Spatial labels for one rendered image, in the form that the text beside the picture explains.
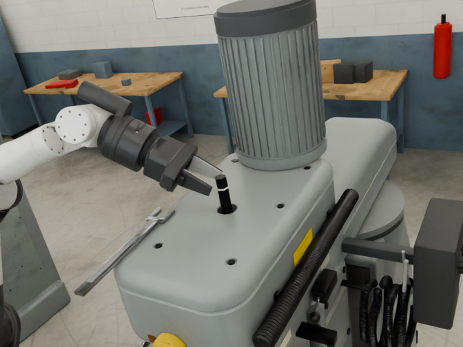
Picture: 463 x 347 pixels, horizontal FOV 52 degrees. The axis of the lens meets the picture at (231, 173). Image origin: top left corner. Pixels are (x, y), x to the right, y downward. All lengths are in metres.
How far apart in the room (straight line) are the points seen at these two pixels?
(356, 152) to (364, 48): 3.86
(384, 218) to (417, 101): 3.85
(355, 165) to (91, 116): 0.71
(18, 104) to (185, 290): 7.66
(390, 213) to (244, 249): 0.74
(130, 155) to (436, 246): 0.62
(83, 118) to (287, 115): 0.38
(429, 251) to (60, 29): 6.86
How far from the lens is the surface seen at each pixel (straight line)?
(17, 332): 1.10
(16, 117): 8.27
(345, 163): 1.28
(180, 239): 0.83
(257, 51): 0.91
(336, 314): 1.22
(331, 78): 4.82
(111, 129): 0.86
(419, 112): 5.25
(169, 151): 0.85
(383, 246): 1.18
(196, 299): 0.72
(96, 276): 0.80
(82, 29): 7.19
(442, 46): 4.87
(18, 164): 0.97
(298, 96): 0.94
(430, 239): 1.06
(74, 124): 0.86
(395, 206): 1.47
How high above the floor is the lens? 2.34
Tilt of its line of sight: 27 degrees down
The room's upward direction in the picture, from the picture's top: 10 degrees counter-clockwise
